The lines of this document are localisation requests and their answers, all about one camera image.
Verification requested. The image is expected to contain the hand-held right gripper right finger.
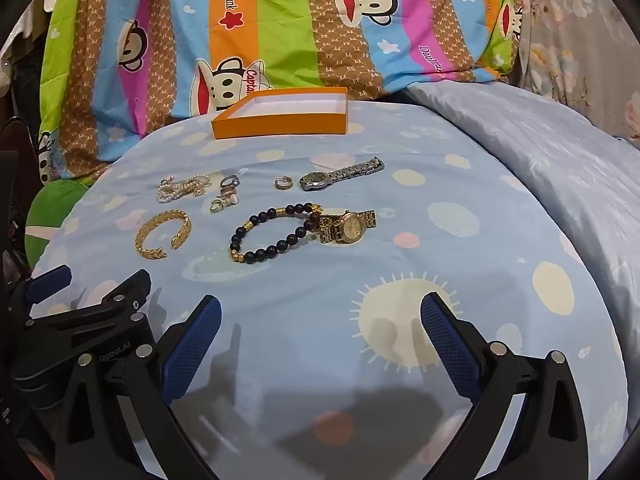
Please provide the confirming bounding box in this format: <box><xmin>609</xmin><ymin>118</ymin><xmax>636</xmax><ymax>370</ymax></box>
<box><xmin>420</xmin><ymin>292</ymin><xmax>592</xmax><ymax>480</ymax></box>

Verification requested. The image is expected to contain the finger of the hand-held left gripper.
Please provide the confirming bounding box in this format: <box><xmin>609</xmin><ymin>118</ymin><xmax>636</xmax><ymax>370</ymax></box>
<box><xmin>7</xmin><ymin>264</ymin><xmax>73</xmax><ymax>322</ymax></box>
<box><xmin>29</xmin><ymin>269</ymin><xmax>154</xmax><ymax>342</ymax></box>

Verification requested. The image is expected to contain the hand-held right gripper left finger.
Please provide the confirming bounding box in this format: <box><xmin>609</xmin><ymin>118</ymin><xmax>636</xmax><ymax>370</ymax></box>
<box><xmin>55</xmin><ymin>294</ymin><xmax>223</xmax><ymax>480</ymax></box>

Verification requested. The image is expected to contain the gold braided bangle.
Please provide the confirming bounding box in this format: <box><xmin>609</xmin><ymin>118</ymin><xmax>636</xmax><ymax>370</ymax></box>
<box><xmin>135</xmin><ymin>210</ymin><xmax>194</xmax><ymax>261</ymax></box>

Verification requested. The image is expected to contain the black bead bracelet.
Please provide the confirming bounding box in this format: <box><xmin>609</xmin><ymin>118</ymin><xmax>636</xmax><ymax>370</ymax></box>
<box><xmin>228</xmin><ymin>202</ymin><xmax>324</xmax><ymax>265</ymax></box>

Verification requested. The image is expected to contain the pearl bracelet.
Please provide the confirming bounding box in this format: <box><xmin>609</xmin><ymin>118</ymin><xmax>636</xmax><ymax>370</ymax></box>
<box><xmin>156</xmin><ymin>173</ymin><xmax>211</xmax><ymax>205</ymax></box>

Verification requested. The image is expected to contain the gold metal wristwatch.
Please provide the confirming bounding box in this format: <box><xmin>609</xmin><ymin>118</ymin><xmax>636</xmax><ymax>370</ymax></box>
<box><xmin>312</xmin><ymin>208</ymin><xmax>377</xmax><ymax>246</ymax></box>

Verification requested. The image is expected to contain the silver wide ring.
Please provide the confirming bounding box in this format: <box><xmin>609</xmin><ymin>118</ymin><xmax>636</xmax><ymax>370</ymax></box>
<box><xmin>299</xmin><ymin>157</ymin><xmax>385</xmax><ymax>193</ymax></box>

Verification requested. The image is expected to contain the orange shallow box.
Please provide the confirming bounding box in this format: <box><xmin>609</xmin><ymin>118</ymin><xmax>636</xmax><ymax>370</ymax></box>
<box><xmin>211</xmin><ymin>86</ymin><xmax>348</xmax><ymax>140</ymax></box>

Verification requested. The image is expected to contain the green cloth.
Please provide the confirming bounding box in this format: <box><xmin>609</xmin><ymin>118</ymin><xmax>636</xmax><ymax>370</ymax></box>
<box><xmin>24</xmin><ymin>179</ymin><xmax>102</xmax><ymax>272</ymax></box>

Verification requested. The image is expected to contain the dark cloth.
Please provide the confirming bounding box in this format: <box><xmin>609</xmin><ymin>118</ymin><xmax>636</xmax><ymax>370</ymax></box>
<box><xmin>0</xmin><ymin>115</ymin><xmax>40</xmax><ymax>283</ymax></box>

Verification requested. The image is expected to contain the light blue planet pillow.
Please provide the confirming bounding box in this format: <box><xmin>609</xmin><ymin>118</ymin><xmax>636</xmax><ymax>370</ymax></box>
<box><xmin>30</xmin><ymin>97</ymin><xmax>629</xmax><ymax>480</ymax></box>

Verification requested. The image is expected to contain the plain light blue quilt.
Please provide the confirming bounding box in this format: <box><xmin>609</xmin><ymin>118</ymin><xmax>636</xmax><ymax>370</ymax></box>
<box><xmin>404</xmin><ymin>82</ymin><xmax>640</xmax><ymax>361</ymax></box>

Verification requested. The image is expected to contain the striped cartoon printed blanket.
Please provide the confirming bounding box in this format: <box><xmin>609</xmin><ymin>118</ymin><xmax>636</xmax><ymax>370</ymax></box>
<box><xmin>37</xmin><ymin>0</ymin><xmax>527</xmax><ymax>182</ymax></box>

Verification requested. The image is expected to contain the grey floral cloth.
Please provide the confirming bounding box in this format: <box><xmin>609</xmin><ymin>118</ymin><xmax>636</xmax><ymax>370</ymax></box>
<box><xmin>515</xmin><ymin>0</ymin><xmax>640</xmax><ymax>147</ymax></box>

